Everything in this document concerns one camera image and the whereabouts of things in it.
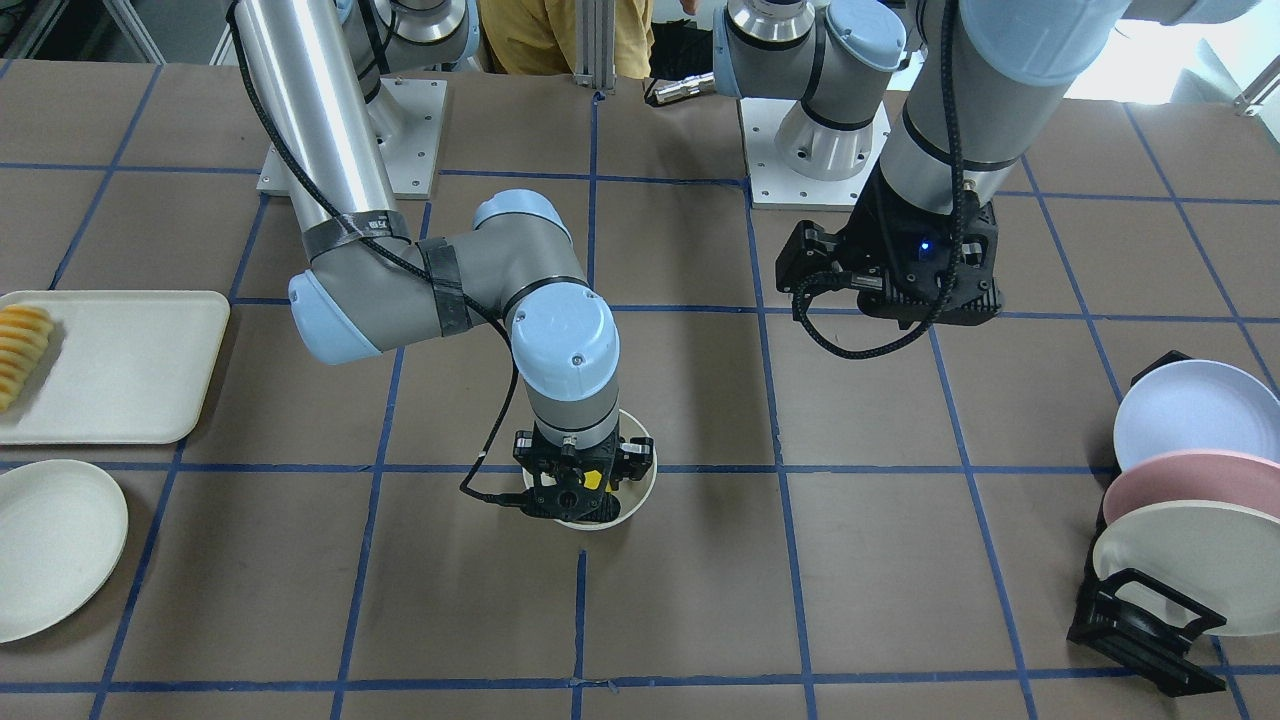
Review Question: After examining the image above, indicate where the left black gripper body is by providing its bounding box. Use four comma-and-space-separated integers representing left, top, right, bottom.
840, 176, 998, 329

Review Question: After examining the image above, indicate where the pink plate in rack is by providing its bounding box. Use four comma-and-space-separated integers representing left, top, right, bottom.
1102, 448, 1279, 523

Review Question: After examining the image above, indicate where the white ceramic bowl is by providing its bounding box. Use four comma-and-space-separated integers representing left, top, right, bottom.
521, 410, 658, 530

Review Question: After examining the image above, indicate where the person in yellow shirt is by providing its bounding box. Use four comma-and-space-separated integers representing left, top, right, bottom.
477, 1, 654, 79

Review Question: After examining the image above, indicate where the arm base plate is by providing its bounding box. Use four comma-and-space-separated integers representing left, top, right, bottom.
739, 97, 890, 211
256, 77, 448, 200

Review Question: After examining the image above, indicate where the black dish rack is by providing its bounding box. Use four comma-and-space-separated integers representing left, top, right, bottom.
1066, 350, 1231, 698

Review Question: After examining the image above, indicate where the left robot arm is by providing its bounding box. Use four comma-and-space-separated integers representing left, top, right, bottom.
712, 1, 1253, 329

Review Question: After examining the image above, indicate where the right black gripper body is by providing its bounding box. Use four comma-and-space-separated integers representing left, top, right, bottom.
531, 427, 621, 521

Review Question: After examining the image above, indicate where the aluminium frame post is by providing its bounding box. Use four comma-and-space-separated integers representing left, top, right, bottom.
573, 0, 617, 95

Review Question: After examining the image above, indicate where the cream rectangular tray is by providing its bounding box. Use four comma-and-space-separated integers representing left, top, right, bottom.
1, 290, 230, 446

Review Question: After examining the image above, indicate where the light blue plate in rack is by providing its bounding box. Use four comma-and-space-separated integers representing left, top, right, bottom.
1112, 359, 1279, 469

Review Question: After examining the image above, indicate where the cream round plate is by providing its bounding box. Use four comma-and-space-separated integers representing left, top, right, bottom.
1, 459, 129, 643

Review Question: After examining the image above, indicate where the cream plate in rack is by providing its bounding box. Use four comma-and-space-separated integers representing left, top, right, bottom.
1091, 500, 1279, 635

